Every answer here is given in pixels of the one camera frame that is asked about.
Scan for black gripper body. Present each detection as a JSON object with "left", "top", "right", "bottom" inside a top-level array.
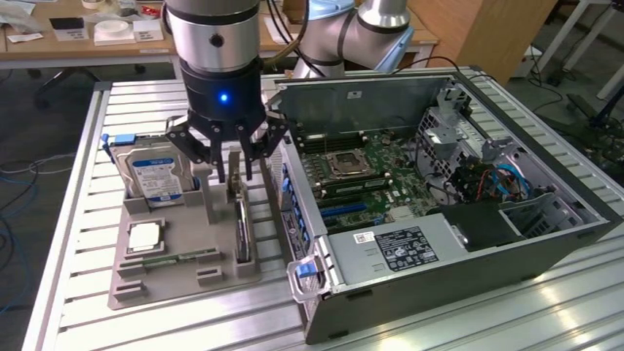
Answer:
[{"left": 180, "top": 60, "right": 268, "bottom": 146}]

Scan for graphics card with metal bracket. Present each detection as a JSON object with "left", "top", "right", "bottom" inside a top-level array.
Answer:
[{"left": 227, "top": 146, "right": 256, "bottom": 263}]

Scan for hard disk with blue carrier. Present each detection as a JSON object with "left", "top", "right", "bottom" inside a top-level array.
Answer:
[{"left": 103, "top": 133, "right": 198, "bottom": 212}]

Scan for CPU socket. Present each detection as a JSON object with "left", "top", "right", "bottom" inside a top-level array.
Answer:
[{"left": 326, "top": 148, "right": 372, "bottom": 181}]

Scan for green RAM stick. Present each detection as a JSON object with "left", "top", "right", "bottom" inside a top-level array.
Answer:
[
  {"left": 122, "top": 248, "right": 219, "bottom": 267},
  {"left": 319, "top": 177, "right": 392, "bottom": 195}
]

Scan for white labelled box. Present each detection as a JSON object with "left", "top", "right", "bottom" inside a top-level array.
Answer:
[{"left": 132, "top": 20, "right": 166, "bottom": 43}]

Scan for blue expansion slot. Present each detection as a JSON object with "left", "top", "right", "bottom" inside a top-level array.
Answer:
[{"left": 319, "top": 200, "right": 370, "bottom": 219}]

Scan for white flat box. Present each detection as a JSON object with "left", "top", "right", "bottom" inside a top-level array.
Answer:
[{"left": 92, "top": 29, "right": 139, "bottom": 47}]

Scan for silver CPU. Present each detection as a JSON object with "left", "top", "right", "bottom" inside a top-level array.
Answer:
[{"left": 126, "top": 221, "right": 166, "bottom": 254}]

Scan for green motherboard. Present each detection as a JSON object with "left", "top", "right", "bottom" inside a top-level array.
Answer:
[{"left": 287, "top": 127, "right": 443, "bottom": 235}]

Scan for white tape roll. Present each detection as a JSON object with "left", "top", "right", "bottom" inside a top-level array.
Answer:
[{"left": 95, "top": 20, "right": 132, "bottom": 37}]

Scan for black chair base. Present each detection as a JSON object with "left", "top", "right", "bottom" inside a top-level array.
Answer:
[{"left": 28, "top": 65, "right": 147, "bottom": 109}]

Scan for wooden desk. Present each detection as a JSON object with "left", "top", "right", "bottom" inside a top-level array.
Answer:
[{"left": 0, "top": 0, "right": 440, "bottom": 70}]

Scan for silver disk bay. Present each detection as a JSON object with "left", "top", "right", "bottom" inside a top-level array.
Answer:
[{"left": 416, "top": 87, "right": 492, "bottom": 176}]

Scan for black and white box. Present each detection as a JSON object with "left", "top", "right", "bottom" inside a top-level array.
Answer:
[{"left": 48, "top": 16, "right": 90, "bottom": 42}]

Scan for clear case latch blue tab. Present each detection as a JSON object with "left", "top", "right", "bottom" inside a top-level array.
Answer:
[{"left": 287, "top": 254, "right": 334, "bottom": 304}]

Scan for grey parts rack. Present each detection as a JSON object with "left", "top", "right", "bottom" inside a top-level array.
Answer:
[{"left": 107, "top": 146, "right": 266, "bottom": 312}]

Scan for grey power supply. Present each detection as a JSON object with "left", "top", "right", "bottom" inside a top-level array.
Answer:
[{"left": 326, "top": 214, "right": 470, "bottom": 287}]

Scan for clear plastic bag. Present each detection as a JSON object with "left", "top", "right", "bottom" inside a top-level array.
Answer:
[{"left": 0, "top": 0, "right": 43, "bottom": 32}]

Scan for black plastic shroud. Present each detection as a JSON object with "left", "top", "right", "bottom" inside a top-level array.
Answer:
[{"left": 442, "top": 200, "right": 527, "bottom": 254}]

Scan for wooden cabinet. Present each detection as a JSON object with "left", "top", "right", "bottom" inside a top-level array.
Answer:
[{"left": 404, "top": 0, "right": 560, "bottom": 85}]

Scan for grey PC case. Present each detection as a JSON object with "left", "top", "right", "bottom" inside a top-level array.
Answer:
[{"left": 260, "top": 65, "right": 624, "bottom": 345}]

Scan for grey disk bay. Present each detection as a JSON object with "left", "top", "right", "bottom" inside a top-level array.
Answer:
[{"left": 498, "top": 189, "right": 586, "bottom": 239}]

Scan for black floor stand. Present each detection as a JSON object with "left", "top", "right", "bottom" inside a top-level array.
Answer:
[{"left": 564, "top": 93, "right": 624, "bottom": 162}]

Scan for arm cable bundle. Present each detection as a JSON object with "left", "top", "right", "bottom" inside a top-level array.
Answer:
[{"left": 263, "top": 0, "right": 314, "bottom": 69}]

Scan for white floor cable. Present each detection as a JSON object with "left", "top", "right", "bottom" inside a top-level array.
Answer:
[{"left": 0, "top": 153, "right": 78, "bottom": 176}]

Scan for black power cable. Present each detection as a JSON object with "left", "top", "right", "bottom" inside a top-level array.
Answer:
[{"left": 390, "top": 54, "right": 488, "bottom": 80}]

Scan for blue floor cable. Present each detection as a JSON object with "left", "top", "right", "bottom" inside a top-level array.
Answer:
[{"left": 0, "top": 175, "right": 40, "bottom": 315}]

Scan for light blue data wire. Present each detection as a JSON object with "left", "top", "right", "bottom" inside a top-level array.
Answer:
[{"left": 491, "top": 163, "right": 534, "bottom": 203}]

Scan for white table frame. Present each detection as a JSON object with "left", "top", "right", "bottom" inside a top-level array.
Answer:
[{"left": 534, "top": 0, "right": 624, "bottom": 99}]

